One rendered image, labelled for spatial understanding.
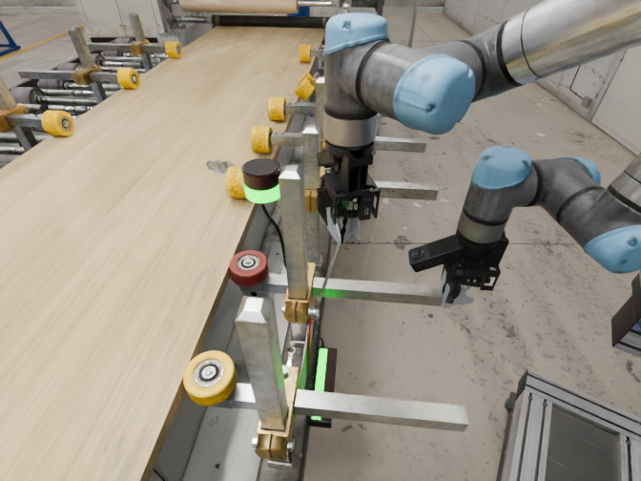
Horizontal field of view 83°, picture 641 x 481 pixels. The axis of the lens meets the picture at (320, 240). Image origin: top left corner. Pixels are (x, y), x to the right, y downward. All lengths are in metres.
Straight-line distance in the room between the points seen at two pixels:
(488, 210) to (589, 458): 1.05
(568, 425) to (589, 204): 1.04
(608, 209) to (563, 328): 1.54
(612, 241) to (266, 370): 0.46
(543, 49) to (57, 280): 0.88
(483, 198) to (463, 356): 1.24
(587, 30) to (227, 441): 0.87
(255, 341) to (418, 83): 0.32
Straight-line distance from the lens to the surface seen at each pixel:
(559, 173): 0.67
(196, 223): 0.92
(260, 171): 0.57
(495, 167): 0.61
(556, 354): 1.99
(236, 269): 0.77
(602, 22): 0.45
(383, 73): 0.43
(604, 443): 1.59
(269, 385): 0.50
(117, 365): 0.71
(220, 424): 0.91
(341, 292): 0.78
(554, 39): 0.47
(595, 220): 0.61
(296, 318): 0.77
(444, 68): 0.40
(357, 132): 0.51
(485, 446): 1.64
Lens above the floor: 1.44
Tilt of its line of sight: 41 degrees down
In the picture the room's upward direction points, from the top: straight up
